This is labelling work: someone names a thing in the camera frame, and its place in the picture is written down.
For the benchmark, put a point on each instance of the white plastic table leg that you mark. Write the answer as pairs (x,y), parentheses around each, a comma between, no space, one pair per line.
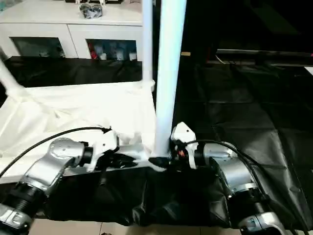
(9,80)
(147,36)
(168,73)

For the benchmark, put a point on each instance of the black plastic mat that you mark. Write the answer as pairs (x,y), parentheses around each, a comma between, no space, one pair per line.
(244,122)

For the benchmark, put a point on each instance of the small beige block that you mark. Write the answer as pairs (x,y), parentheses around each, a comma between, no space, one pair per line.
(185,53)

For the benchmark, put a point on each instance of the white cabinet with glass doors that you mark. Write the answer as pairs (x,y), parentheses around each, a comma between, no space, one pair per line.
(73,29)

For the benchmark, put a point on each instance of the clear bag of dark parts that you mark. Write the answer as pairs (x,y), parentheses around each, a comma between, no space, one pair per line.
(90,11)

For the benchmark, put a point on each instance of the white flat board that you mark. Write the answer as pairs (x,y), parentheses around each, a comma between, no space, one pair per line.
(309,72)

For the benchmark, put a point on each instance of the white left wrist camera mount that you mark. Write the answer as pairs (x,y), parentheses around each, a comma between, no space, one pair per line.
(105,142)

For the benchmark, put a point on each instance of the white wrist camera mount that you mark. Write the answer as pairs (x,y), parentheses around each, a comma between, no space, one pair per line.
(105,142)
(183,132)

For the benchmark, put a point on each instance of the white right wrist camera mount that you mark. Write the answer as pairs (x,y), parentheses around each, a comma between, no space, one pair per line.
(183,132)

